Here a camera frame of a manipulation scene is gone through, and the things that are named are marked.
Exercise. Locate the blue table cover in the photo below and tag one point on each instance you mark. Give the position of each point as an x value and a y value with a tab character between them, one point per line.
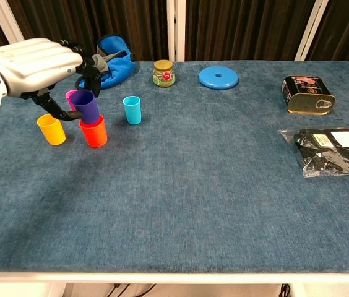
177	185

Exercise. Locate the white frame post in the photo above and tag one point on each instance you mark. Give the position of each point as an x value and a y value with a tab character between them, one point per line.
176	31
311	31
4	15

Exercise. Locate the blue plastic disc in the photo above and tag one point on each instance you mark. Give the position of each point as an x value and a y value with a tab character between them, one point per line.
211	81

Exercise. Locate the glass jar with gold lid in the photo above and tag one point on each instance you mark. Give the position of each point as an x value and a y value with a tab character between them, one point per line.
164	75

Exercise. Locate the purple plastic cup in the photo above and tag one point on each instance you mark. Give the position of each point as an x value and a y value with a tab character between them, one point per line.
86	105

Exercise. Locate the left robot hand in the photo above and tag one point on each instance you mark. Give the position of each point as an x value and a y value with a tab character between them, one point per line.
32	65

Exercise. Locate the orange plastic cup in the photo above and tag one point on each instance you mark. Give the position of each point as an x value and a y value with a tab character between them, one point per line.
94	136

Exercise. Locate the pink plastic cup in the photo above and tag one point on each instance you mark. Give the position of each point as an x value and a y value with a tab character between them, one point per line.
69	100

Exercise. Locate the clear bag with black contents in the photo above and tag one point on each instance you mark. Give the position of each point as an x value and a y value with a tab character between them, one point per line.
332	154

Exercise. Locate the cyan plastic cup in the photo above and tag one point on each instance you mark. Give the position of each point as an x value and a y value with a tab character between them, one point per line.
132	111

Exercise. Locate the black and gold tin can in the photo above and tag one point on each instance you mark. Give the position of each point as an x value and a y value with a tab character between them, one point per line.
304	92

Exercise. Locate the yellow plastic cup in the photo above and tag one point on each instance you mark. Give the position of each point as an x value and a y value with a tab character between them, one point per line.
52	131

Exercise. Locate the blue and grey cloth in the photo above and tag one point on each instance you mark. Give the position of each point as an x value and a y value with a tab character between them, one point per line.
115	69

